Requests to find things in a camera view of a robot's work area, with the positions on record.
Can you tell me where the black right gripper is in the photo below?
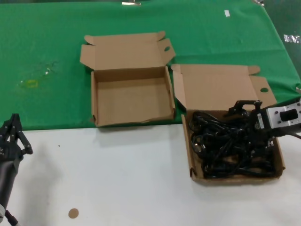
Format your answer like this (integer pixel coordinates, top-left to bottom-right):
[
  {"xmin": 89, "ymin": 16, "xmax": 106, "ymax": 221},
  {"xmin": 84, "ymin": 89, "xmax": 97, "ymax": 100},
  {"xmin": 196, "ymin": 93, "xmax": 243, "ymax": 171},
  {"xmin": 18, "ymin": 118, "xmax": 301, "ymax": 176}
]
[{"xmin": 227, "ymin": 100, "xmax": 276, "ymax": 158}]

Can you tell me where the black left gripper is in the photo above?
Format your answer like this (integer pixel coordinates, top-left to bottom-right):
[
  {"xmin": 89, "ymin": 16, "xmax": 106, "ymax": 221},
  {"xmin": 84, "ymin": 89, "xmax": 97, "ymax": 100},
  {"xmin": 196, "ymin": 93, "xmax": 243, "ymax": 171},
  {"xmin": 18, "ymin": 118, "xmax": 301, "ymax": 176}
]
[{"xmin": 0, "ymin": 113, "xmax": 34, "ymax": 165}]

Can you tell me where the open cardboard box intact edge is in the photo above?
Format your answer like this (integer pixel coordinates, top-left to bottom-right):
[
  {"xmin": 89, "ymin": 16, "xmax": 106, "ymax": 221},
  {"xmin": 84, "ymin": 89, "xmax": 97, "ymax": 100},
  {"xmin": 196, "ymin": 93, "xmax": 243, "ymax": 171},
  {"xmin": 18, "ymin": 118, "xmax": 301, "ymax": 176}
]
[{"xmin": 171, "ymin": 64, "xmax": 286, "ymax": 186}]

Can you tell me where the cardboard box with torn edge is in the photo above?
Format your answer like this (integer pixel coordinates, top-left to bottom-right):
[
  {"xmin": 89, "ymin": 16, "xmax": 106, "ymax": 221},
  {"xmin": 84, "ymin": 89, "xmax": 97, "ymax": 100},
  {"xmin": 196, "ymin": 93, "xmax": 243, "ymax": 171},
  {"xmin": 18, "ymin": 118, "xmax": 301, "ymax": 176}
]
[{"xmin": 79, "ymin": 31, "xmax": 176, "ymax": 128}]

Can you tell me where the shiny silver floor debris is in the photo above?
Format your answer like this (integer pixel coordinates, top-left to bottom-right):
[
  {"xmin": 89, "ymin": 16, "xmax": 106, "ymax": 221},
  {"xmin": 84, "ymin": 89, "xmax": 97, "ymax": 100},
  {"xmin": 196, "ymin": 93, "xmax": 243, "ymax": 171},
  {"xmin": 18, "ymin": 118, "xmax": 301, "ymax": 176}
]
[{"xmin": 284, "ymin": 34, "xmax": 301, "ymax": 44}]

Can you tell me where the green table cloth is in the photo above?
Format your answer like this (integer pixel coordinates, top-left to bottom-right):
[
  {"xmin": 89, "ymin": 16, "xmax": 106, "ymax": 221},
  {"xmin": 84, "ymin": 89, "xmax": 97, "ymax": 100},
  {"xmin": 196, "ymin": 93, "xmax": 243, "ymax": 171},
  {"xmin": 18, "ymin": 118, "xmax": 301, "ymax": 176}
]
[{"xmin": 0, "ymin": 1, "xmax": 301, "ymax": 132}]

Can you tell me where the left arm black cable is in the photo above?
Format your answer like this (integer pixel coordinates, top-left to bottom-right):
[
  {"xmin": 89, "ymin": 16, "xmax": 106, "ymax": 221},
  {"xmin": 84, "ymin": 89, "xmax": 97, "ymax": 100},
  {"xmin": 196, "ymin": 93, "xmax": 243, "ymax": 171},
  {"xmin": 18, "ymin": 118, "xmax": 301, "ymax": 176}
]
[{"xmin": 3, "ymin": 208, "xmax": 19, "ymax": 226}]

